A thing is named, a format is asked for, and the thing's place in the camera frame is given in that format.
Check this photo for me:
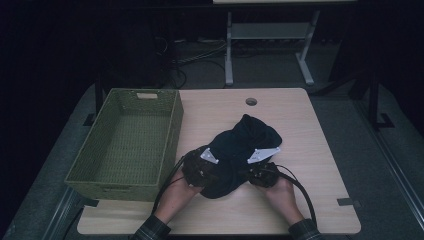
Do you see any person's right hand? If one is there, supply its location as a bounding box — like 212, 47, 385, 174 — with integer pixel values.
259, 178, 306, 227

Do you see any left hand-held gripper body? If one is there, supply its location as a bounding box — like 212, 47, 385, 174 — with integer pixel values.
182, 147, 220, 188

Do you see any white metal desk frame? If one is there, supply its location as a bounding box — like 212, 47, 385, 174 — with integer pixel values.
212, 0, 358, 87

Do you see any green woven basket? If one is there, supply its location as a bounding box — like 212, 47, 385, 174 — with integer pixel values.
64, 87, 185, 203

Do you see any black shirt with white print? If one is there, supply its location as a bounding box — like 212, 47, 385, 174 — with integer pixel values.
194, 113, 283, 200

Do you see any grey tape piece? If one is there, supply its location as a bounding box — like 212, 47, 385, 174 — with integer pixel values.
336, 197, 362, 208

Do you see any person's left hand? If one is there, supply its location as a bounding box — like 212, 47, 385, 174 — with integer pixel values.
154, 171, 204, 225

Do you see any metal floor rail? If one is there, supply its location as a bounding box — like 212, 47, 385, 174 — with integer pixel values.
41, 186, 84, 240
353, 99, 424, 223

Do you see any black metal stand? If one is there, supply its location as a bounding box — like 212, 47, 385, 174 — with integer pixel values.
365, 71, 396, 132

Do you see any bundle of floor cables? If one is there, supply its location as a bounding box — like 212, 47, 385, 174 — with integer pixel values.
154, 36, 228, 89

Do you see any right hand-held gripper black cable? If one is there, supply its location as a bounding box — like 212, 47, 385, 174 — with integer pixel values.
274, 164, 318, 225

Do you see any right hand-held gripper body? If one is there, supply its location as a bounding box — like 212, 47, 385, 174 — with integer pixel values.
247, 146, 281, 188

